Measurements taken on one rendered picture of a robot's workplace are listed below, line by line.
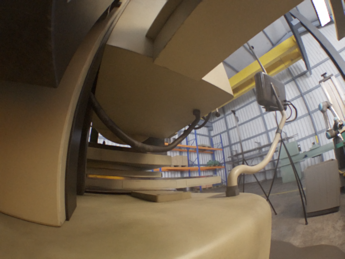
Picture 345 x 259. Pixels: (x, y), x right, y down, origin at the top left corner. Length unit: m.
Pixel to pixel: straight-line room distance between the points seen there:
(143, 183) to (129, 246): 1.34
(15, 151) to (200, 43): 0.48
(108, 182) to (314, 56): 11.90
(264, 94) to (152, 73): 0.69
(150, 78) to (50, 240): 0.57
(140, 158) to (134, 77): 0.88
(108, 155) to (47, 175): 1.07
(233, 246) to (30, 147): 0.29
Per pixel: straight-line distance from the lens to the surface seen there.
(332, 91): 2.88
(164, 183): 1.59
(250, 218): 0.25
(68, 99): 0.23
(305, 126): 9.92
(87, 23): 0.21
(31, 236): 0.18
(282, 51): 8.43
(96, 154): 1.25
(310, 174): 1.78
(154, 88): 0.64
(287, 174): 5.97
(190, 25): 0.41
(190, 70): 0.52
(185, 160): 8.87
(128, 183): 1.44
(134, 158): 1.30
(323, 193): 1.82
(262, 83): 0.99
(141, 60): 0.52
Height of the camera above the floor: 0.67
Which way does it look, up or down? 21 degrees up
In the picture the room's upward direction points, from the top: 3 degrees counter-clockwise
